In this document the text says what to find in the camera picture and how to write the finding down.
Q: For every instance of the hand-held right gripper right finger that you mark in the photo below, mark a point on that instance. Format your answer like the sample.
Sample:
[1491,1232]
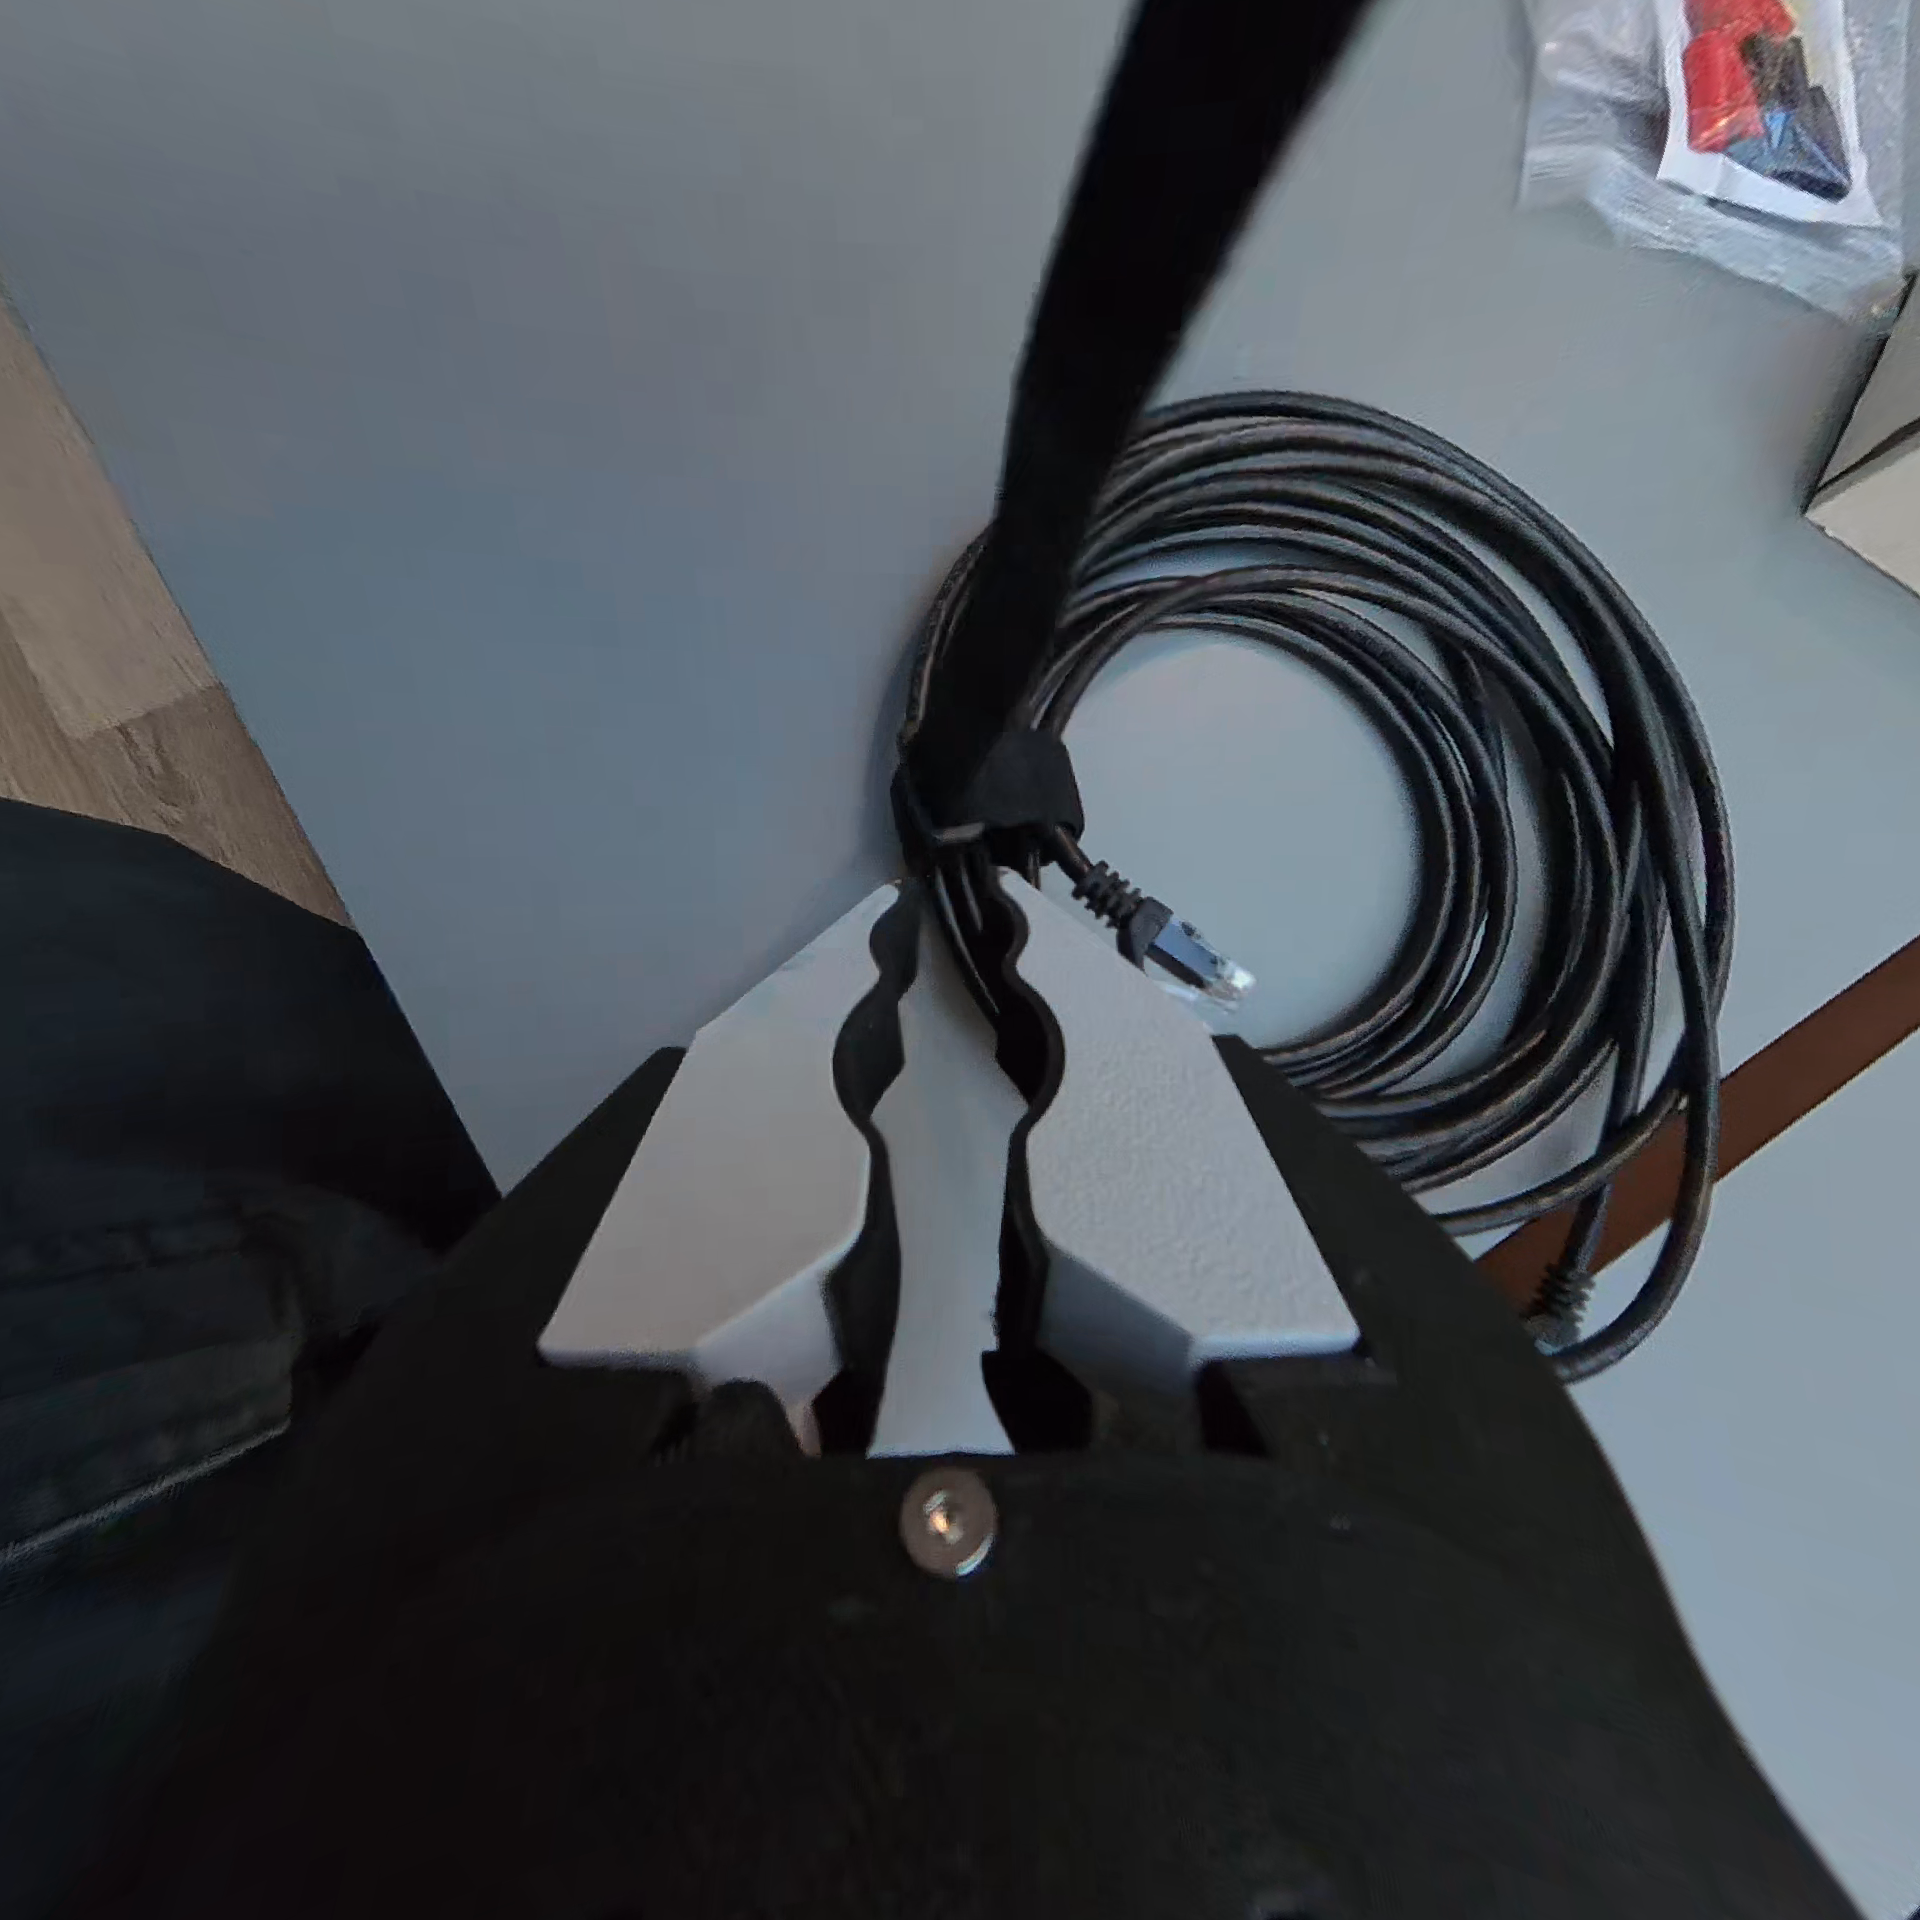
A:
[1201,1202]

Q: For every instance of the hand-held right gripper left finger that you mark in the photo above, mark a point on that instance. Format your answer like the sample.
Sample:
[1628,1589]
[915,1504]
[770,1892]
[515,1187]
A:
[704,1232]

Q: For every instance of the grey desk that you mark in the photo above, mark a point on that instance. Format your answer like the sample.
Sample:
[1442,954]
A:
[449,375]

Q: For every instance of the person's dark clothing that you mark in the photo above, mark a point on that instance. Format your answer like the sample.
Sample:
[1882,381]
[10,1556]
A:
[150,1123]

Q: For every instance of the white cardboard box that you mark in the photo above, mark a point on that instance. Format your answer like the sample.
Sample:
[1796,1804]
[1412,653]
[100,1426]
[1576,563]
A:
[1882,497]

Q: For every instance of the small clear bag red parts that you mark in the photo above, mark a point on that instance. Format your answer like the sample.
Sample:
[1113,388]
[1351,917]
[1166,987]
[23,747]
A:
[1752,90]

